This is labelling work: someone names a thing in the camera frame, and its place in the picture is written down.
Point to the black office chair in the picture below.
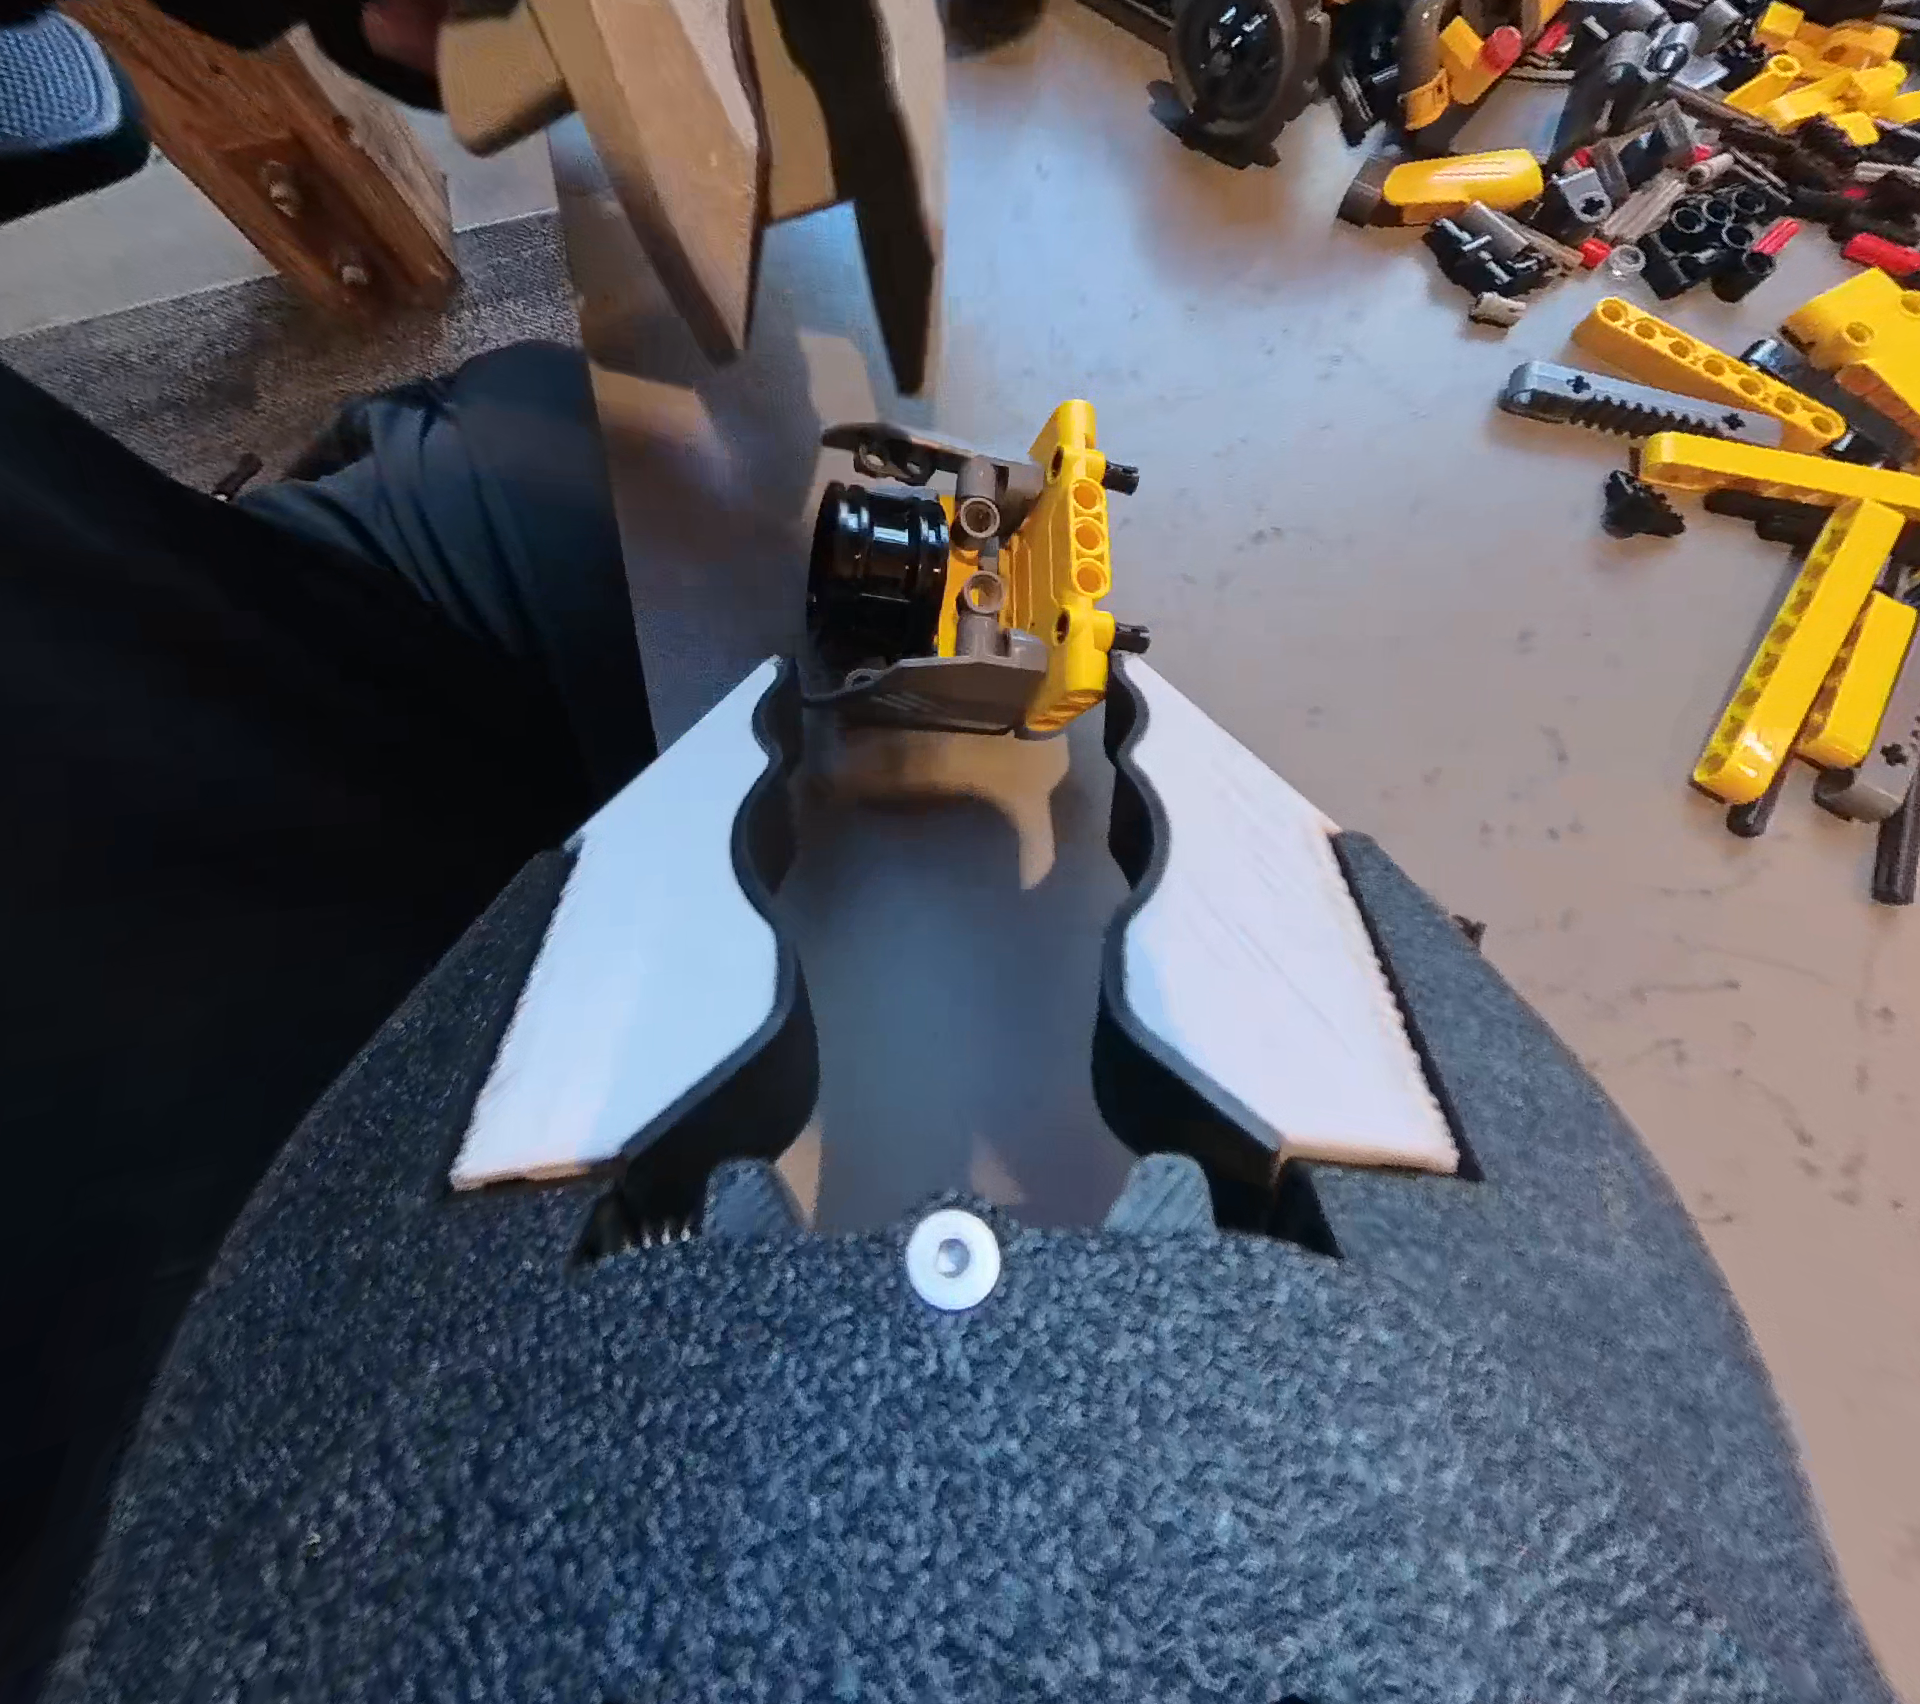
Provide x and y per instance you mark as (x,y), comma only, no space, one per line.
(53,109)

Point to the light grey desk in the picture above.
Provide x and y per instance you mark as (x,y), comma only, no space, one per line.
(1276,684)

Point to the yellow curved panel piece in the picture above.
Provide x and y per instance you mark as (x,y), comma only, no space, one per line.
(1463,177)

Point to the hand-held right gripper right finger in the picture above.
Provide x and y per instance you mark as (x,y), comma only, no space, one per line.
(1276,984)

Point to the person's black top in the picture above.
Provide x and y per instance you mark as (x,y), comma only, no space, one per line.
(225,910)

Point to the pile of loose building pieces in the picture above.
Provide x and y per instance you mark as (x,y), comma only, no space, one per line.
(1797,625)

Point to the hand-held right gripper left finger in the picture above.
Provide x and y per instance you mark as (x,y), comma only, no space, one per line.
(648,984)

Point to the wooden post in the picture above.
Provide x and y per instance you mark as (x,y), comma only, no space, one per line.
(283,170)

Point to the grey toothed rack piece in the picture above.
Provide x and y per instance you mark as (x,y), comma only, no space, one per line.
(1588,399)

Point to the small black connector piece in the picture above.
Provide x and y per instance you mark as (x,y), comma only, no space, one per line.
(1641,507)

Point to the yellow frame block assembly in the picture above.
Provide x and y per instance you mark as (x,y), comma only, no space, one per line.
(1038,565)

